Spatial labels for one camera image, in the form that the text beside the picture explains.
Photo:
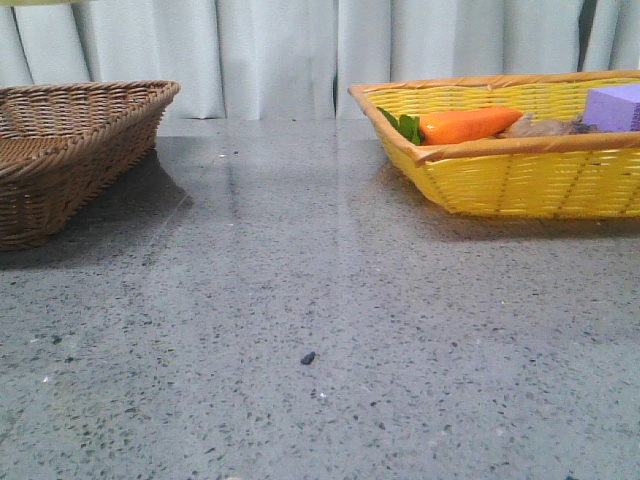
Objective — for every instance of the small black debris speck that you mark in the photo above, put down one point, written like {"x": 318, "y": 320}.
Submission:
{"x": 308, "y": 358}

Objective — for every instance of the orange toy carrot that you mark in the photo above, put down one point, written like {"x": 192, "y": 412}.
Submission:
{"x": 453, "y": 126}

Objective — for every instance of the white pleated curtain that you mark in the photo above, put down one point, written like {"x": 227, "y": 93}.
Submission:
{"x": 255, "y": 60}

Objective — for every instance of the brown toy root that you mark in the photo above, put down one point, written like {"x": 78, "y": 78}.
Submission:
{"x": 527, "y": 127}

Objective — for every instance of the brown wicker basket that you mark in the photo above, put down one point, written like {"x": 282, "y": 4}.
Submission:
{"x": 63, "y": 144}

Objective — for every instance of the yellow woven basket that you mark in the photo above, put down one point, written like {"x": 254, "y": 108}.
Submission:
{"x": 575, "y": 176}

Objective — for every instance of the purple foam block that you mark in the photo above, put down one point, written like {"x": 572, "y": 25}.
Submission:
{"x": 613, "y": 108}

